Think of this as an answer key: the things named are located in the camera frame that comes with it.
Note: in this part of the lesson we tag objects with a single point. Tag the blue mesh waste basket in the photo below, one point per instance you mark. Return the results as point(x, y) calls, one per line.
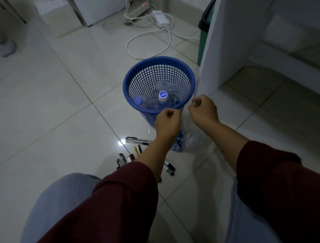
point(140, 75)

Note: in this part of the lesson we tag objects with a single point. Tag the white power adapter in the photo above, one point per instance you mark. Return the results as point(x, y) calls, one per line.
point(160, 18)

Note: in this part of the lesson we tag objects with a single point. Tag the person's leg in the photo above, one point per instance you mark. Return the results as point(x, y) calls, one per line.
point(246, 225)
point(57, 202)

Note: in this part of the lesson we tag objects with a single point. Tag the person's right hand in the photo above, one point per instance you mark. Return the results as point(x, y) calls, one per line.
point(206, 114)

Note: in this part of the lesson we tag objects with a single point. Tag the white low shelf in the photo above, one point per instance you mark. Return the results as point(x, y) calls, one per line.
point(287, 57)

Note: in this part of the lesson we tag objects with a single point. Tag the person's right fingers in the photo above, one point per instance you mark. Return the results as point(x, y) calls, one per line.
point(198, 100)

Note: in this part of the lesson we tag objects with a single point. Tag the person's left fingers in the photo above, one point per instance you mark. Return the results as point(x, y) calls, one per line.
point(174, 112)

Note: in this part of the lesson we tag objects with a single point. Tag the white cardboard box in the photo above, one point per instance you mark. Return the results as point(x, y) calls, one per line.
point(58, 17)

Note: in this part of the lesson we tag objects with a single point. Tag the person's right forearm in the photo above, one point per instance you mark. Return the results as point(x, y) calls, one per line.
point(252, 170)

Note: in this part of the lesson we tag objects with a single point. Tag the clear bottle white-printed blue cap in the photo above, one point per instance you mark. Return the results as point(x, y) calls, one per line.
point(163, 96)

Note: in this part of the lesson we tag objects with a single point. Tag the person's left hand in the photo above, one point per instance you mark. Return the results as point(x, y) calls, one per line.
point(167, 126)

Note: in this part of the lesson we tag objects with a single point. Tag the white power strip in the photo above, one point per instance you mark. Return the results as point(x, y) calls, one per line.
point(138, 8)

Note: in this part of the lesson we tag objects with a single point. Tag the white cabinet side panel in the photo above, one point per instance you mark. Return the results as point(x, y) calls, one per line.
point(225, 42)

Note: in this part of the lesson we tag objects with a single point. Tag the person's right leg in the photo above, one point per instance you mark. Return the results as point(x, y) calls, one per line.
point(246, 225)

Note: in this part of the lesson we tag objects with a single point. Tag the green bin with black bag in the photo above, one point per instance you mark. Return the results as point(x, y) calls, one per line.
point(205, 27)

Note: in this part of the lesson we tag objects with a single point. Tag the crushed clear bottle blue label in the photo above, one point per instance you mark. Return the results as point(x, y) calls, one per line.
point(187, 142)

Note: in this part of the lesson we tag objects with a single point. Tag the person's left leg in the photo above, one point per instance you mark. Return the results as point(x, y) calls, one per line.
point(57, 202)

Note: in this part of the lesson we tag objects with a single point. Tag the person's left forearm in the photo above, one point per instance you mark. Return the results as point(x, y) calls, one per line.
point(140, 180)

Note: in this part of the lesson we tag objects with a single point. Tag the scattered pens and markers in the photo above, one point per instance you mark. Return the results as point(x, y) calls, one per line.
point(131, 139)

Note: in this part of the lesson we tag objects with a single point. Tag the grey slipper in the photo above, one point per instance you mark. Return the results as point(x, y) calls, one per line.
point(7, 47)

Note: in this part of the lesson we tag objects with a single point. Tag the clear bottle plain blue cap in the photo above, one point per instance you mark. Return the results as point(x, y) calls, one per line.
point(140, 101)

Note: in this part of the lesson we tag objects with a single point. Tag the white appliance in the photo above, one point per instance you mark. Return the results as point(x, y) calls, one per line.
point(100, 10)

